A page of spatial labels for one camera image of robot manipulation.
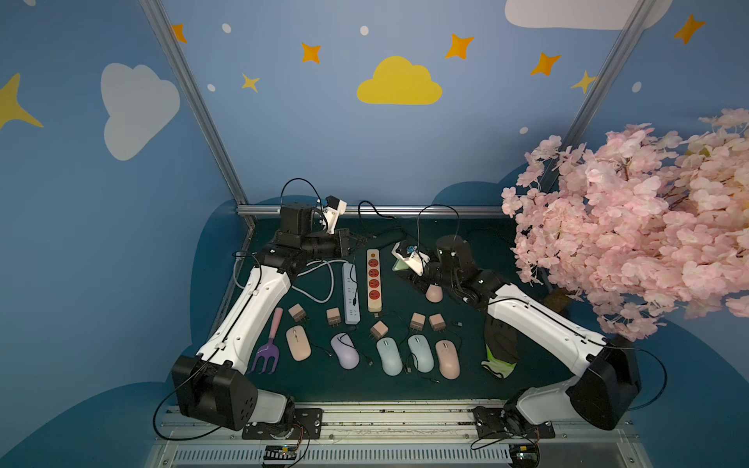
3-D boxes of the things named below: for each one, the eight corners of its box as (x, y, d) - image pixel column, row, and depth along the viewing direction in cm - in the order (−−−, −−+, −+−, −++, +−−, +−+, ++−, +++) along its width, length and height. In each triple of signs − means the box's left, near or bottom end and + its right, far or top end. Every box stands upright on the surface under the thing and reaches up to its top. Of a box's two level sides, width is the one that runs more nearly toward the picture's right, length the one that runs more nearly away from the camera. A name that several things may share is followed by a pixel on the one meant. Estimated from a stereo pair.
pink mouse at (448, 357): (439, 378, 84) (440, 376, 82) (434, 342, 90) (435, 339, 89) (459, 378, 84) (461, 376, 82) (453, 342, 90) (455, 339, 89)
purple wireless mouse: (344, 374, 84) (343, 371, 82) (329, 341, 90) (327, 338, 88) (363, 363, 86) (363, 360, 84) (347, 331, 92) (346, 328, 89)
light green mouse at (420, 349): (417, 374, 84) (418, 372, 83) (407, 338, 91) (407, 335, 89) (435, 370, 85) (436, 368, 83) (424, 334, 92) (425, 332, 90)
